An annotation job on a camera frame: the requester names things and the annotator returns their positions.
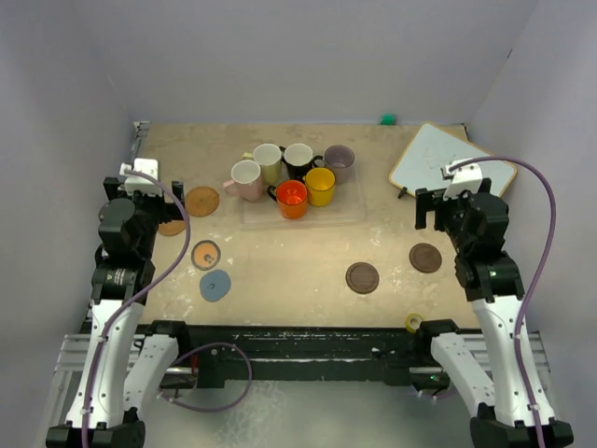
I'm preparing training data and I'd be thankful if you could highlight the woven rattan coaster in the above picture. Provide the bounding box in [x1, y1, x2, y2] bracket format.
[185, 187, 219, 217]
[158, 220, 187, 237]

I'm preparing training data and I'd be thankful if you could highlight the dark wooden coaster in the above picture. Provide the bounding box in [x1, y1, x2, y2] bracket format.
[409, 243, 442, 273]
[345, 261, 380, 294]

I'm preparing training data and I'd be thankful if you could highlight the orange black rimmed coaster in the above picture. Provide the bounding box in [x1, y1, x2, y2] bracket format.
[190, 240, 221, 272]

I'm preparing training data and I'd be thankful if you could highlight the blue smiley coaster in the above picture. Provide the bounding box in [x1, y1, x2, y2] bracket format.
[200, 270, 231, 302]

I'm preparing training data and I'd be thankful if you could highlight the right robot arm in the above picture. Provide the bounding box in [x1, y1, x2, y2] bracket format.
[414, 181, 574, 447]

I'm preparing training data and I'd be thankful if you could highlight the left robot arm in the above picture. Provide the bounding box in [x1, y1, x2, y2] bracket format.
[45, 175, 192, 447]

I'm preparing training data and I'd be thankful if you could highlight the small whiteboard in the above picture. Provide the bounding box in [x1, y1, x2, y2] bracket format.
[389, 123, 517, 196]

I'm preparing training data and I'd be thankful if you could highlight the clear plastic tray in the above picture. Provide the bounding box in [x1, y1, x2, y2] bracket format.
[237, 167, 366, 230]

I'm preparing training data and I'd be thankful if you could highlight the yellow tape roll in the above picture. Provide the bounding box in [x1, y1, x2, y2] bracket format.
[404, 313, 424, 334]

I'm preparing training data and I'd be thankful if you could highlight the green object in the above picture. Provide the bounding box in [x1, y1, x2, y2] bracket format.
[380, 114, 397, 126]

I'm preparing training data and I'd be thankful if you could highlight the pink mug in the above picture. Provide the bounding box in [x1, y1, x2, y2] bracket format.
[223, 160, 263, 202]

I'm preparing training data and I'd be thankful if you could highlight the purple grey mug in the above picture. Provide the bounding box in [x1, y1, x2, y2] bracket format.
[313, 145, 355, 184]

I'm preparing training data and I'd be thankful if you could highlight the yellow mug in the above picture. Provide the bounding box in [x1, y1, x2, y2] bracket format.
[303, 167, 336, 207]

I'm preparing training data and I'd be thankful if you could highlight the olive green mug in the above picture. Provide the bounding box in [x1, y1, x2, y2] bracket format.
[243, 143, 283, 185]

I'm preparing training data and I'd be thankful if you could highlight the orange mug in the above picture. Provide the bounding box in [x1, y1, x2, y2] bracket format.
[267, 180, 308, 219]

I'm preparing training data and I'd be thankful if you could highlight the black mug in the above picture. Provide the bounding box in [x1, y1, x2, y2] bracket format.
[280, 143, 324, 180]

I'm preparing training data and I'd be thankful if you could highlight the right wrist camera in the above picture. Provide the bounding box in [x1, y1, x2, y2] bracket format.
[441, 160, 483, 201]

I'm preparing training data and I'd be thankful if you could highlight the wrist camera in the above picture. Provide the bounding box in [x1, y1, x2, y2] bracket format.
[441, 160, 483, 201]
[119, 158, 162, 197]

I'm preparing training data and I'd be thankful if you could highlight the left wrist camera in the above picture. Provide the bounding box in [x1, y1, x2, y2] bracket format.
[119, 158, 162, 197]

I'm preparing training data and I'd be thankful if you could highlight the aluminium frame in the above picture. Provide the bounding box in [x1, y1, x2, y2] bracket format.
[35, 121, 153, 448]

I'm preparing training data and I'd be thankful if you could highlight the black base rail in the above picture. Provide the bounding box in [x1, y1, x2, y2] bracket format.
[132, 321, 449, 392]

